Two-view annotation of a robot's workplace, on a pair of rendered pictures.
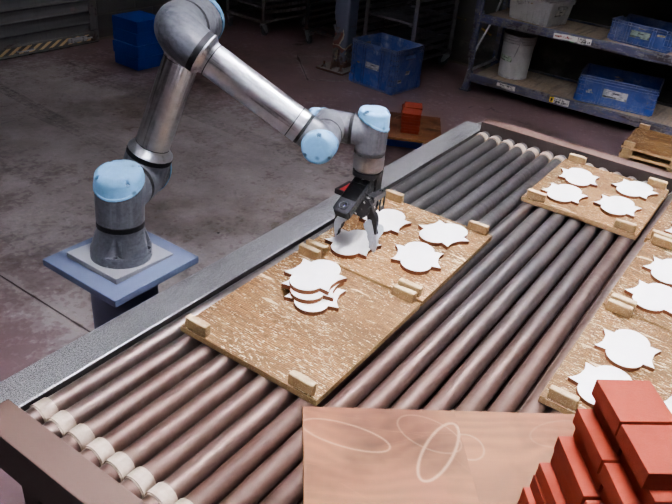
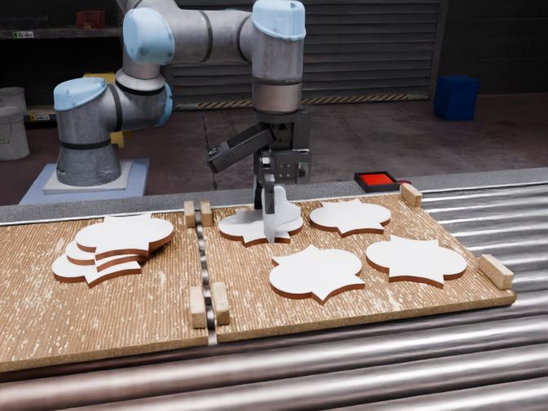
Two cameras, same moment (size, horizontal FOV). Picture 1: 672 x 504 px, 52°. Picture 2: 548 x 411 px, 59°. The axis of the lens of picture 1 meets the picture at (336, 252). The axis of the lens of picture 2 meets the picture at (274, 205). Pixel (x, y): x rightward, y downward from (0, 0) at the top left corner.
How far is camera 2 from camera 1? 131 cm
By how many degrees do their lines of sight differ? 42
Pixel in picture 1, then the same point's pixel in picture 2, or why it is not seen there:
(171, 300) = (15, 213)
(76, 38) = (415, 95)
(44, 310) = not seen: hidden behind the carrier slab
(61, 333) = not seen: hidden behind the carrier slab
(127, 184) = (68, 93)
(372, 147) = (260, 63)
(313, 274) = (122, 231)
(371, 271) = (225, 263)
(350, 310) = (105, 295)
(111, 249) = (60, 161)
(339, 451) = not seen: outside the picture
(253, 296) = (57, 234)
